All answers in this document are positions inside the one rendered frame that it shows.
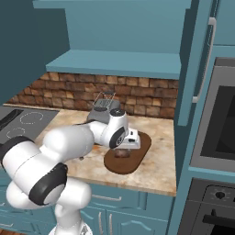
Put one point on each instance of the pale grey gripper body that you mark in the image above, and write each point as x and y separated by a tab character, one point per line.
132	145

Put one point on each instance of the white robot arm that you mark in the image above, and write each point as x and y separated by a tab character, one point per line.
64	143

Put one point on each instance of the brown oval cutting board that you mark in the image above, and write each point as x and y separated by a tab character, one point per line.
134	160

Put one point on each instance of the teal tall cabinet housing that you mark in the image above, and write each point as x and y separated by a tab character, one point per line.
180	171

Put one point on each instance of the teal base cabinet door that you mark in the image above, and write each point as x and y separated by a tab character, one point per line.
91	220
137	225

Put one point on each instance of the dark teal cabinet door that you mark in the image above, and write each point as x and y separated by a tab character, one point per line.
27	46

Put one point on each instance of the teal drawer front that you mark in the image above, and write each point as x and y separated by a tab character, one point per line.
27	225
128	199

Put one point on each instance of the grey microwave oven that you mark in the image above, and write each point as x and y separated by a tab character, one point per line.
214	122

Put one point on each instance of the black hob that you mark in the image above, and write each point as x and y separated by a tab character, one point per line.
36	122

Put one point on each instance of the black oven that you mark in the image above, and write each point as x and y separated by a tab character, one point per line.
211	211

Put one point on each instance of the teal open wall cabinet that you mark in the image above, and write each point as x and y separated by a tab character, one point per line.
122	62

